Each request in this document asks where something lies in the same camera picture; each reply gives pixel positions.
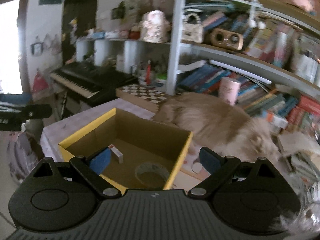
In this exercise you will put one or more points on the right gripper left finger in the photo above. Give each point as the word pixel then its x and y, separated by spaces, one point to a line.
pixel 90 169

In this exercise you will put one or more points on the red book box set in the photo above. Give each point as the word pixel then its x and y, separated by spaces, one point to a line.
pixel 309 105

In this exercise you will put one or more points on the pink cylindrical cup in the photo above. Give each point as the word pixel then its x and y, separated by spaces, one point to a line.
pixel 228 90

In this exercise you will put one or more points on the white quilted handbag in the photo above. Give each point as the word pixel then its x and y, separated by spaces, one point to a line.
pixel 193 30

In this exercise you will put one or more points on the wooden retro speaker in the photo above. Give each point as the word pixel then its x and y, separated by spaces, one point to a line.
pixel 227 39

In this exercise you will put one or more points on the black electric keyboard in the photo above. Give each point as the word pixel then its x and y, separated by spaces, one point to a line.
pixel 91 84

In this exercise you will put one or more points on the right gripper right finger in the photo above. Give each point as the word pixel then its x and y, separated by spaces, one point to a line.
pixel 221 170

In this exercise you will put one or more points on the pile of papers and books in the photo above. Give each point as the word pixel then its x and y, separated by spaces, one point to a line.
pixel 299 160

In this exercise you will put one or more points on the white bookshelf frame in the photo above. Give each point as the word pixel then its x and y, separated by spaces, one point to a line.
pixel 243 63

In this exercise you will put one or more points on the brown tape roll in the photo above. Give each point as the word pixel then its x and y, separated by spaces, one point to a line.
pixel 152 175

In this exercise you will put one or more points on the yellow cardboard box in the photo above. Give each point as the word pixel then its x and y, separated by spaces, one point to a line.
pixel 138 139

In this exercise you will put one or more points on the fluffy tan cat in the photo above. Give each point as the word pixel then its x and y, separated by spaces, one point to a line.
pixel 225 129

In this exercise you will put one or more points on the wooden chessboard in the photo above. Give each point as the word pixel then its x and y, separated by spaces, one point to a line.
pixel 144 97

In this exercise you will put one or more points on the small red white box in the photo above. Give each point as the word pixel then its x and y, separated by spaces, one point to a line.
pixel 116 153

